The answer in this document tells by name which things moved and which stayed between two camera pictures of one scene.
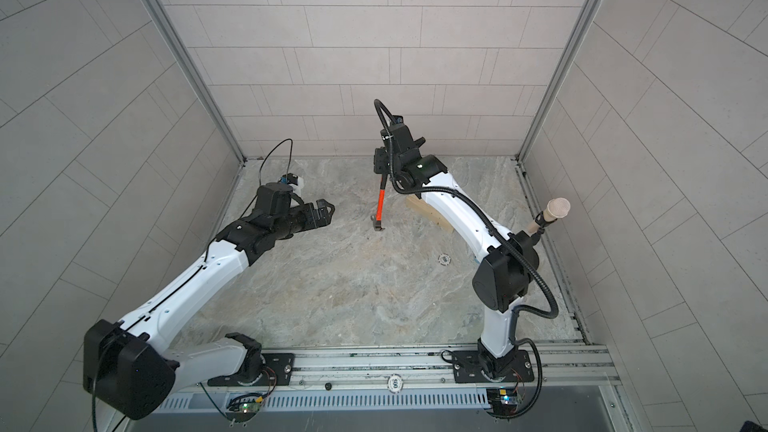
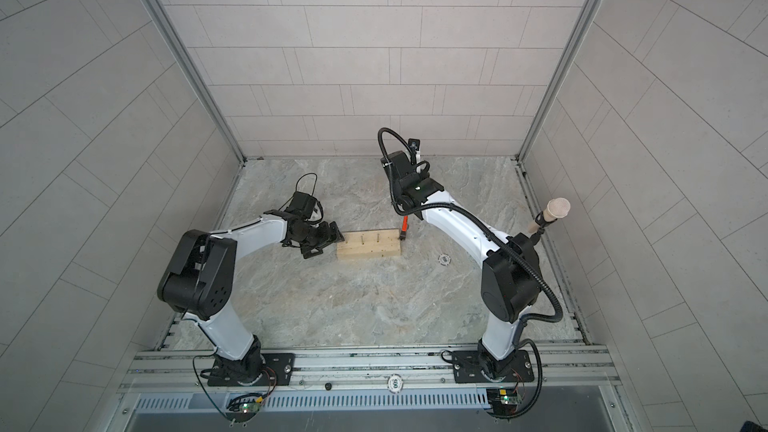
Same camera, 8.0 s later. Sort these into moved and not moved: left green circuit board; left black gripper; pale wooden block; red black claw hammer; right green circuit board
Moved: red black claw hammer; left black gripper; pale wooden block
Not moved: left green circuit board; right green circuit board
